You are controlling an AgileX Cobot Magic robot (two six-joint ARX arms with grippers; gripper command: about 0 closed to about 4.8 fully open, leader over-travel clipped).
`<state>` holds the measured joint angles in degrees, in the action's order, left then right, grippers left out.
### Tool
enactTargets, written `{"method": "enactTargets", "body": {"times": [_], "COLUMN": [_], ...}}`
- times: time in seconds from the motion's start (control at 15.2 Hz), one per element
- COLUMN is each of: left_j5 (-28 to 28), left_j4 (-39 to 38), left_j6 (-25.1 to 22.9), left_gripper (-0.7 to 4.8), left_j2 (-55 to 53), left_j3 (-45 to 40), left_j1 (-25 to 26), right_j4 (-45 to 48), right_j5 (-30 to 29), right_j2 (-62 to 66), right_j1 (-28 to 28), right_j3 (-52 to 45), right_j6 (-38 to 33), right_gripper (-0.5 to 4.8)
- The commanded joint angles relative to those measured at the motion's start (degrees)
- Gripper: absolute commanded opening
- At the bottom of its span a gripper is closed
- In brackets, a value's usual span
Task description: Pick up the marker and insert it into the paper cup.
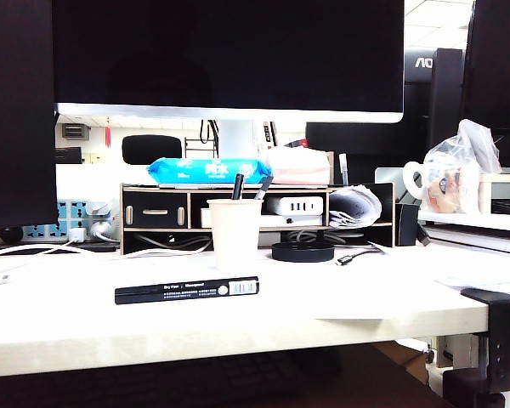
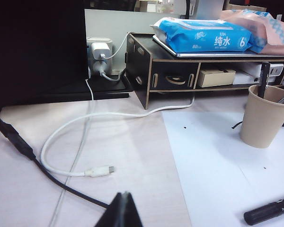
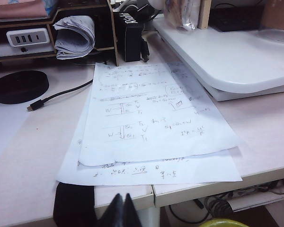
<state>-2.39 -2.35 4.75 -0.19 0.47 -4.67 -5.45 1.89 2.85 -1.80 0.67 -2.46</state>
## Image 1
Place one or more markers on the light wooden monitor riser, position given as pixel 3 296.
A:
pixel 484 191

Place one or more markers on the black round tray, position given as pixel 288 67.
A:
pixel 302 253

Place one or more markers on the white paper sheet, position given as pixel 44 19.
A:
pixel 353 318

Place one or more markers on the white USB wall adapter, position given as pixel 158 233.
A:
pixel 77 235

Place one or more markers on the black computer monitor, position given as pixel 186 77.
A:
pixel 497 64
pixel 17 127

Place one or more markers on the rolled grey printed papers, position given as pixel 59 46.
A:
pixel 353 208

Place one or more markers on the white power plug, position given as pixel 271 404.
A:
pixel 102 229
pixel 100 207

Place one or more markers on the black pen with grey cap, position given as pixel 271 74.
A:
pixel 263 187

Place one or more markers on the red hanging ornament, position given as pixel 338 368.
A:
pixel 108 136

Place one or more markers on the black marker with white label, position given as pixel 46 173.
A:
pixel 174 291

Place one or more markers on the white neighbouring desk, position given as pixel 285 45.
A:
pixel 472 221

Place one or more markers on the blue wet wipes pack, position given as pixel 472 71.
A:
pixel 204 170

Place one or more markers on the clear white pen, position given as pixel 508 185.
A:
pixel 343 168

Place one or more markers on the clear plastic snack bag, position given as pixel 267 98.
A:
pixel 455 183

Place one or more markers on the white USB charger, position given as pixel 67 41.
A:
pixel 280 205

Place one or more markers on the blue power strip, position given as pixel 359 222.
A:
pixel 64 210

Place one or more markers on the black AOC monitor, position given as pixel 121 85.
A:
pixel 423 63

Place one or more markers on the white tape roll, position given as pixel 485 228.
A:
pixel 407 178

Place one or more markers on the grey wall unit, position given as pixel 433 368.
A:
pixel 74 131

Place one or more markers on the black wooden desk organizer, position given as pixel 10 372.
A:
pixel 155 210

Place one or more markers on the pink tissue pack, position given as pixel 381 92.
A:
pixel 297 170

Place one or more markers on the brown cardboard box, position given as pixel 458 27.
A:
pixel 401 361

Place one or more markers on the white table leg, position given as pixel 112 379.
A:
pixel 463 353

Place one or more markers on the grey desk divider panel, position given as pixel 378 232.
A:
pixel 389 183

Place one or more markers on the black desk clamp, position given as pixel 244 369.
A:
pixel 506 331

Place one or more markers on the black metal rack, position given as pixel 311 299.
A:
pixel 202 132

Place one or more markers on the black chair headrest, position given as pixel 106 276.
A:
pixel 151 149

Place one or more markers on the printed paper stack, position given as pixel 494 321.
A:
pixel 484 280

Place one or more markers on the beige paper cup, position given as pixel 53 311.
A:
pixel 236 238

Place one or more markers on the black monitor rear panel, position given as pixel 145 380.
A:
pixel 365 144

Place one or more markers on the white flat device box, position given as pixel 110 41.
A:
pixel 306 221

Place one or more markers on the silver framed computer monitor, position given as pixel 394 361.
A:
pixel 229 55

